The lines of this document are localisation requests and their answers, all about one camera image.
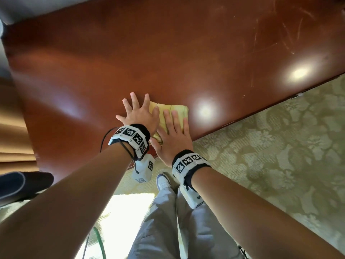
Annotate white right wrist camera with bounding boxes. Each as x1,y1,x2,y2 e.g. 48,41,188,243
179,183,204,210

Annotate red-brown wooden table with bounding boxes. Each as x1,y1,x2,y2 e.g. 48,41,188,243
3,0,345,184

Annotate person's left forearm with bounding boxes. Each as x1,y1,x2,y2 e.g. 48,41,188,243
0,144,135,259

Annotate person's right forearm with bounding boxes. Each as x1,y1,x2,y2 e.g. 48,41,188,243
191,167,345,259

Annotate tan curtain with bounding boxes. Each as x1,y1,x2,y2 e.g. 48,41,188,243
0,75,40,176

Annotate black grey sleeve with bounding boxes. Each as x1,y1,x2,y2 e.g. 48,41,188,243
0,171,54,208

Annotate light grey trousers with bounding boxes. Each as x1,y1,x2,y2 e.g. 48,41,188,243
126,186,244,259

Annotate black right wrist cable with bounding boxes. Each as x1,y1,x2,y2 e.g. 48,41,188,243
237,91,305,259

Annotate yellow cleaning cloth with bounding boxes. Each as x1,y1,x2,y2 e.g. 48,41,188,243
148,101,189,145

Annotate person's right hand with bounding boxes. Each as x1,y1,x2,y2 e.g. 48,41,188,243
149,110,193,168

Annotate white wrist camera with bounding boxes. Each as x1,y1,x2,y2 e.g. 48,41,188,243
179,183,204,210
131,153,156,183

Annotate green cable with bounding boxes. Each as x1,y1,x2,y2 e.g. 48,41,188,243
93,226,107,259

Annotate wrist marker strap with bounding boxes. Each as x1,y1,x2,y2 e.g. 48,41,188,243
107,124,151,162
171,149,212,191

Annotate person's left hand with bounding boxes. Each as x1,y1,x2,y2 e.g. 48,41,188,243
116,92,161,138

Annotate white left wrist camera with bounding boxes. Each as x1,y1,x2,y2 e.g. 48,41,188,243
131,153,156,183

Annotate right wrist marker strap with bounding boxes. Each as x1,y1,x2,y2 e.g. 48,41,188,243
171,149,212,191

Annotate white sneaker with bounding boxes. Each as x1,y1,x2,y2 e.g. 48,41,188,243
156,173,172,191

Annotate left wrist marker strap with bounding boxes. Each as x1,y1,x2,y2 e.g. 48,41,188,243
107,124,151,162

